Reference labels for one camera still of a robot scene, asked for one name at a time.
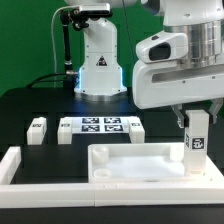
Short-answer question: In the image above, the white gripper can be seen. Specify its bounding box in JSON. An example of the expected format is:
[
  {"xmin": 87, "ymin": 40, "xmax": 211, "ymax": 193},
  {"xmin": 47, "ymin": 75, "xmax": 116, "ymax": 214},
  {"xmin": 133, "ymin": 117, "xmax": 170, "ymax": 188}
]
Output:
[{"xmin": 132, "ymin": 61, "xmax": 224, "ymax": 128}]

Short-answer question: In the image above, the white desk tabletop tray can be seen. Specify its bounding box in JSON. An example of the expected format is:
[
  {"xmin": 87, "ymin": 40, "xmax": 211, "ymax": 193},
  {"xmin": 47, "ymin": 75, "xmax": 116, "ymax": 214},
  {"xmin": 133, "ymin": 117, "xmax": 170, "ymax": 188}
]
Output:
[{"xmin": 88, "ymin": 143, "xmax": 224, "ymax": 193}]

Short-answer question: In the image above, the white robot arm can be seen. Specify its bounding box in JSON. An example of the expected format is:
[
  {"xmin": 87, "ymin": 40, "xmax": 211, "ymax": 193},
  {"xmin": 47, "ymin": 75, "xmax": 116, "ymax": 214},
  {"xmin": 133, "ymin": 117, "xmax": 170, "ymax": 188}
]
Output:
[{"xmin": 64, "ymin": 0, "xmax": 224, "ymax": 109}]

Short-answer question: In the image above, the fiducial marker sheet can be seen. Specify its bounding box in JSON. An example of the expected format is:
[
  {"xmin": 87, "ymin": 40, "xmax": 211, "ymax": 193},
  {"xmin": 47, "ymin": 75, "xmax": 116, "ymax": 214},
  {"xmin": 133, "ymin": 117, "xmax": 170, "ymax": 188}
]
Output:
[{"xmin": 72, "ymin": 117, "xmax": 129, "ymax": 134}]

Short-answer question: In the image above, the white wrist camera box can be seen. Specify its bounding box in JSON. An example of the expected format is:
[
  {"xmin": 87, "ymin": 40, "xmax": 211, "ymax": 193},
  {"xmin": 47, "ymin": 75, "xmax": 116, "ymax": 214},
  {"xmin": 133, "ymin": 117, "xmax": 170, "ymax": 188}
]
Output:
[{"xmin": 136, "ymin": 31, "xmax": 188, "ymax": 64}]

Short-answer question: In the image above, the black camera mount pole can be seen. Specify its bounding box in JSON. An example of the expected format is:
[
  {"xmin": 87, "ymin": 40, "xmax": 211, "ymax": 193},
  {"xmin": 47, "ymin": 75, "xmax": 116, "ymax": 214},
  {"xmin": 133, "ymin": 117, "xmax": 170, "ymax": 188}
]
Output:
[{"xmin": 60, "ymin": 10, "xmax": 75, "ymax": 91}]

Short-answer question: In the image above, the white U-shaped obstacle frame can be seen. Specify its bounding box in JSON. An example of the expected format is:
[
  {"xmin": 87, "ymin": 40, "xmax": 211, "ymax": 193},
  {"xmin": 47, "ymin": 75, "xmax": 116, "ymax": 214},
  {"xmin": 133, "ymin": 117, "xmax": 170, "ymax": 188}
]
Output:
[{"xmin": 0, "ymin": 147, "xmax": 224, "ymax": 208}]

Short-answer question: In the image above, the mounted grey camera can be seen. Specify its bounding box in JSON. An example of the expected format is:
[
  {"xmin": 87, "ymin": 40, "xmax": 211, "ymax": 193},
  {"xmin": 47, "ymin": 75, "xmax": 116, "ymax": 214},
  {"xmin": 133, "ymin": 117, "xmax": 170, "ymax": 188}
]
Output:
[{"xmin": 79, "ymin": 3, "xmax": 111, "ymax": 17}]

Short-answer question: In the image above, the white camera cable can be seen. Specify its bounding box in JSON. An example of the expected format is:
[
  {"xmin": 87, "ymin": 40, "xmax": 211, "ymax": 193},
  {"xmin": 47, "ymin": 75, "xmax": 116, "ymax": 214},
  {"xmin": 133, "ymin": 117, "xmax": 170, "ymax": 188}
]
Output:
[{"xmin": 50, "ymin": 5, "xmax": 73, "ymax": 89}]

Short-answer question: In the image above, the black cable on table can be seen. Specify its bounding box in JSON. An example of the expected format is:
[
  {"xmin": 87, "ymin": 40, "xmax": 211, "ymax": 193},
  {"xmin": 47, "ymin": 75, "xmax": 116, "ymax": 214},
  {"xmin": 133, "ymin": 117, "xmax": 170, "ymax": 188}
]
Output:
[{"xmin": 25, "ymin": 72, "xmax": 69, "ymax": 89}]

